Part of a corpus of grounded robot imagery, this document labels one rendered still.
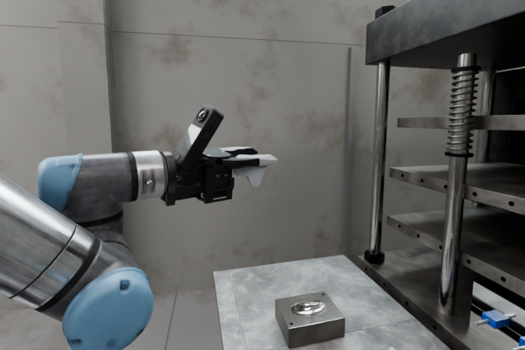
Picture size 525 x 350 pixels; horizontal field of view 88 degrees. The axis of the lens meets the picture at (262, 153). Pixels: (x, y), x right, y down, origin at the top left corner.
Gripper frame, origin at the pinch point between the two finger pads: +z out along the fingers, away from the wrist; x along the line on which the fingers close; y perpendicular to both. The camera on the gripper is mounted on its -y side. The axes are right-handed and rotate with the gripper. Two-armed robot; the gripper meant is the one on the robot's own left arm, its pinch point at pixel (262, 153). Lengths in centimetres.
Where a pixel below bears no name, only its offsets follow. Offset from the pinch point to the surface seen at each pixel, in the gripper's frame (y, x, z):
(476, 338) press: 63, 28, 77
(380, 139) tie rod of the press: 6, -29, 95
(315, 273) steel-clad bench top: 70, -30, 60
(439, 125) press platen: -5, -4, 93
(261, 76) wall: -25, -157, 110
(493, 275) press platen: 41, 27, 80
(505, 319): 51, 33, 77
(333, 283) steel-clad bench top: 68, -20, 61
